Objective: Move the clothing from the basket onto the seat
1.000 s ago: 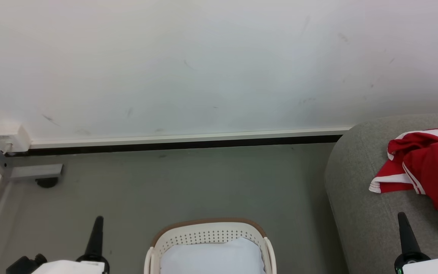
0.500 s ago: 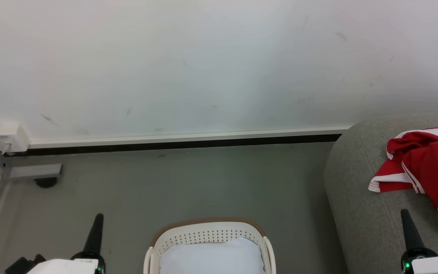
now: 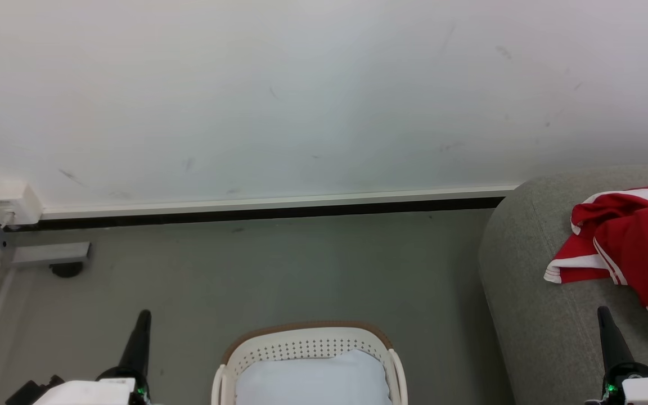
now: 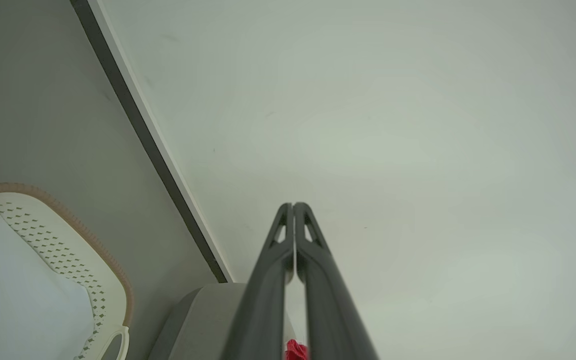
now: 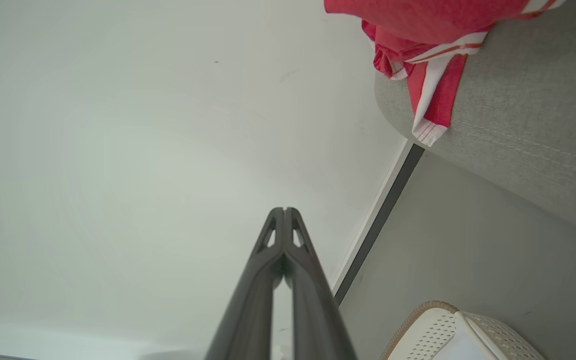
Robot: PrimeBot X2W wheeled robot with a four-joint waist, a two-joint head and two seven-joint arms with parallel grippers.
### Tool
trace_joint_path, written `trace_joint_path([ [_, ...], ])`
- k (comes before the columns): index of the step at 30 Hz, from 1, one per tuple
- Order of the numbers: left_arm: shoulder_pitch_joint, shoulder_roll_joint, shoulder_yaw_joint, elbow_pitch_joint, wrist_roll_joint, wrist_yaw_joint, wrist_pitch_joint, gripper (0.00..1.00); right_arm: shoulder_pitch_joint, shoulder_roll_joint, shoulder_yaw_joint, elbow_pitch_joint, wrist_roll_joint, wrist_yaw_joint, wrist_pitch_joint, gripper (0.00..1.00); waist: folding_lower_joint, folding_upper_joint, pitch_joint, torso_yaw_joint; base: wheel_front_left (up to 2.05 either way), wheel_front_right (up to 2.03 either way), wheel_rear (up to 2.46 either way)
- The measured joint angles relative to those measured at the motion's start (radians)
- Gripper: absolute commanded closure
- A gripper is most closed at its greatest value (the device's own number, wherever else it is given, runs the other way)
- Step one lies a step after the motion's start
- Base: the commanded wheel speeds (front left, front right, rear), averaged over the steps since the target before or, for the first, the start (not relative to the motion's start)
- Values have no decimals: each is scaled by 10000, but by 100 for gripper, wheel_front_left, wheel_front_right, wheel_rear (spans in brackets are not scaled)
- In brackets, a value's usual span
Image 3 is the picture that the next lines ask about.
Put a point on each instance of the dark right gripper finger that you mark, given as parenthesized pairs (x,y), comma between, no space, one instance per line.
(612,340)

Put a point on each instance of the white laundry basket brown rim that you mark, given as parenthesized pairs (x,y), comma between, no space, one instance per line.
(301,340)

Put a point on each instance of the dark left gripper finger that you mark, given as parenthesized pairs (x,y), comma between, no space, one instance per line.
(137,343)

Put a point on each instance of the red white sports garment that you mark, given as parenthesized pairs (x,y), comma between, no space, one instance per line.
(639,242)

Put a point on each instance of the light blue cloth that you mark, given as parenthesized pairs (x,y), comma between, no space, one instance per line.
(313,379)

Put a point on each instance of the white black baseboard strip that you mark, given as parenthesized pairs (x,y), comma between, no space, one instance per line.
(279,205)

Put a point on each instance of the black round frame foot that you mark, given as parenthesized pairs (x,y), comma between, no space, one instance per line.
(66,269)

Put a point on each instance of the grey metal frame post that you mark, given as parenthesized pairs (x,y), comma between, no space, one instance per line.
(48,254)

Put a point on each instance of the grey fabric sofa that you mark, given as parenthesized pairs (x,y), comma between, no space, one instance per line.
(549,337)

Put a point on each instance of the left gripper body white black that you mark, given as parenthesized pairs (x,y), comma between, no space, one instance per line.
(88,392)

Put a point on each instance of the white wall socket box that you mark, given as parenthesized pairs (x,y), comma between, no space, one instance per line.
(12,202)

